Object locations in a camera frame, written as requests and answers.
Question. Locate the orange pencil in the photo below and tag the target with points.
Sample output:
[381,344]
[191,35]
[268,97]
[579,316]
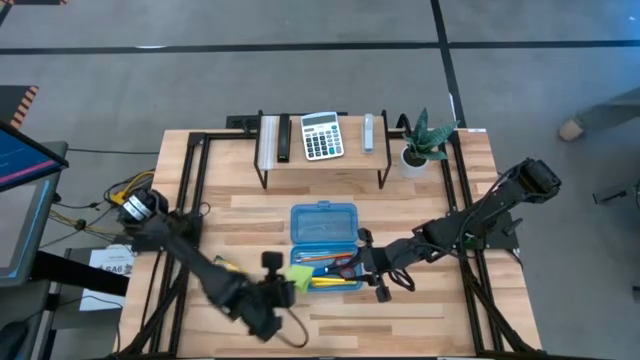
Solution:
[320,258]

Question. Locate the blue translucent plastic pencil case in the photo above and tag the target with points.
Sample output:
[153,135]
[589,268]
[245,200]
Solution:
[325,225]

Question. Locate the monitor with blue screen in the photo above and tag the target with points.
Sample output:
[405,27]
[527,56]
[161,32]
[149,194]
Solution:
[22,157]

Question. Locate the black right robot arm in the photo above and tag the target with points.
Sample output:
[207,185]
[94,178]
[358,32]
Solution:
[490,215]

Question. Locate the yellow pen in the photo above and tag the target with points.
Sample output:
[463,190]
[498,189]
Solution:
[345,280]

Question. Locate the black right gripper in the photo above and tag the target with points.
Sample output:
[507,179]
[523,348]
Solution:
[390,257]

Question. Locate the green sticky note pad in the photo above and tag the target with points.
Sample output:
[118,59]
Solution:
[301,277]

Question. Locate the white printed paper sheet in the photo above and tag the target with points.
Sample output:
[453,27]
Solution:
[107,262]

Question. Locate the white plant pot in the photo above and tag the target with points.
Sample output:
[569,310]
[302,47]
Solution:
[411,169]

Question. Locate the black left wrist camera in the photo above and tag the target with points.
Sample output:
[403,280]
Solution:
[272,261]

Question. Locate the grey monitor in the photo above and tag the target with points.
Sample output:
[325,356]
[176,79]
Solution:
[20,230]

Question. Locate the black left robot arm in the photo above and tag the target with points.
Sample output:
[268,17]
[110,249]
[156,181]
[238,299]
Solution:
[200,270]

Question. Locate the black orange striped mat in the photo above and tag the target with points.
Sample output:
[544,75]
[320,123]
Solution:
[17,105]

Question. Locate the green snake plant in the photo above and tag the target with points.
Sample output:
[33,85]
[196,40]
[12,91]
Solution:
[427,137]

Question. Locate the white rectangular block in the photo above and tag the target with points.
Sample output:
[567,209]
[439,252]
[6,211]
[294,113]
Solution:
[269,142]

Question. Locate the black power strip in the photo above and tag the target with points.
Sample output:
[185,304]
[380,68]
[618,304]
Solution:
[242,122]

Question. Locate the grey stapler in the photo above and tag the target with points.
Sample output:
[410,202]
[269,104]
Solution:
[368,132]

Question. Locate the person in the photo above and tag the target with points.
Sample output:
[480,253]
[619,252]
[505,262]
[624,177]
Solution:
[600,115]

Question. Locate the white desk calculator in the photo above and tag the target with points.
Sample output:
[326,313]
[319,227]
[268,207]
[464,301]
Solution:
[322,136]

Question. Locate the wooden shelf with black legs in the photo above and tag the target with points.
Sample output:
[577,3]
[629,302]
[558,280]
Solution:
[355,160]

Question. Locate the yellow highlighter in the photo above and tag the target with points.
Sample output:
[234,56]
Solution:
[330,285]

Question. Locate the black stapler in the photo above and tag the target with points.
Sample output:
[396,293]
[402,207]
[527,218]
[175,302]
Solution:
[284,137]

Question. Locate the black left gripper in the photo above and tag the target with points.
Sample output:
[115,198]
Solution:
[277,295]

